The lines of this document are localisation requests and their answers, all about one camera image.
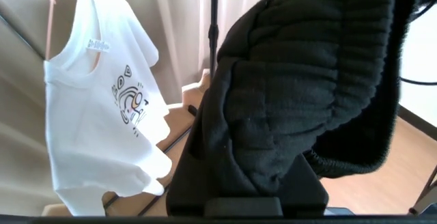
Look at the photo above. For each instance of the pink clothes hanger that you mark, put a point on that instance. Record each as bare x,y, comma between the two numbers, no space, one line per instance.
49,29

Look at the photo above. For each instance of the black clothes rack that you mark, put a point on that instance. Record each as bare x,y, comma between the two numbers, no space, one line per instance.
213,32

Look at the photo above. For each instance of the black garment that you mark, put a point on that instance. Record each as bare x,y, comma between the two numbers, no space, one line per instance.
307,63

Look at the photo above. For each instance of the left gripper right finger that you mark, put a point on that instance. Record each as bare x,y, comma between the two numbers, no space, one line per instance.
304,190

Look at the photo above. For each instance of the white printed t-shirt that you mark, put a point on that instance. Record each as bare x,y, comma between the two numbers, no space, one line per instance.
88,142

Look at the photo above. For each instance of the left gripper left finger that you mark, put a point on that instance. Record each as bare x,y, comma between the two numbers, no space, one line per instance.
191,183

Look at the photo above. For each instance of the beige curtain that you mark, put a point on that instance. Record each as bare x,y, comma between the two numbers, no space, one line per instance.
177,29

